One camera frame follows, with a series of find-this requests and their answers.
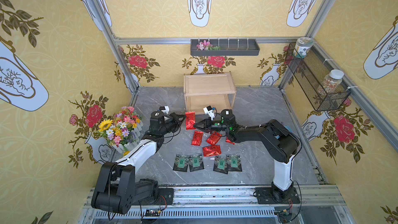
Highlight jar with patterned lid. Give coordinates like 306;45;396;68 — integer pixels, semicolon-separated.
292;37;314;58

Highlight small pink flowers in tray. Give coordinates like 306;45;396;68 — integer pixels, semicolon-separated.
197;40;220;50

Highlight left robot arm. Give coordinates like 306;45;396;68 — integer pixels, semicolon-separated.
91;110;186;214

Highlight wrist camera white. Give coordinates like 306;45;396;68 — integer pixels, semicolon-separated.
159;106;170;114
203;106;216;120

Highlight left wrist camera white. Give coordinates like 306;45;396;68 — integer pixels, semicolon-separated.
159;106;170;114

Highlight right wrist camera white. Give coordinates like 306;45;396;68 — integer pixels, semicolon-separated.
203;106;216;120

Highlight grey wall tray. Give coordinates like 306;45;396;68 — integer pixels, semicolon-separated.
190;38;260;57

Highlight small circuit board right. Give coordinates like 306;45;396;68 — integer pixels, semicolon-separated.
274;209;292;224

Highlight black wire wall basket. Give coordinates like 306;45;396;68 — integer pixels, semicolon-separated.
286;43;351;112

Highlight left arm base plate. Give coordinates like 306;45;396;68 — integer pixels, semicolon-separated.
147;188;174;206

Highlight green tea bag far left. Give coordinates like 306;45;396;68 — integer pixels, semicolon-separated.
173;154;189;172

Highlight artificial flower bouquet in vase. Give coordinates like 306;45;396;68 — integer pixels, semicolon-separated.
97;106;143;155

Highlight clear jar white lid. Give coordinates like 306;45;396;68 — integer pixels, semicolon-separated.
317;69;345;95

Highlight small circuit board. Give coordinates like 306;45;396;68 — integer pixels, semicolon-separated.
274;209;292;224
145;208;162;218

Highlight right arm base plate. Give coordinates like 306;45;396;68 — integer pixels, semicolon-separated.
254;187;301;204

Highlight green tea bag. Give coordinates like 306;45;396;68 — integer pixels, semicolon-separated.
189;153;204;172
213;155;228;174
226;154;242;172
173;154;189;172

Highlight green tea bag far right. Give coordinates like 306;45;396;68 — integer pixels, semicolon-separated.
226;154;242;172

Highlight wooden two-tier shelf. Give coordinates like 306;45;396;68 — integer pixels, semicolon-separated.
183;72;236;115

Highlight red tea bag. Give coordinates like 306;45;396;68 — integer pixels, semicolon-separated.
206;132;222;146
203;145;221;157
226;137;235;145
191;130;204;146
185;112;196;130

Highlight small circuit board left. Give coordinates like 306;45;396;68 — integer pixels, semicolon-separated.
145;208;162;218

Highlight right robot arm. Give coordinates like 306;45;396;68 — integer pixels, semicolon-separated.
193;109;302;195

